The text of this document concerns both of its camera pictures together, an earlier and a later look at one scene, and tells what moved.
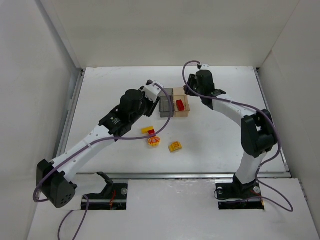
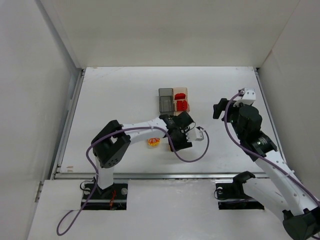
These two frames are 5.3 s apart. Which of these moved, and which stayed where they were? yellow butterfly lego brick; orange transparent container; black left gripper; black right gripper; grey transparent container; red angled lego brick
Moved: red angled lego brick; black left gripper; black right gripper
Stayed: orange transparent container; grey transparent container; yellow butterfly lego brick
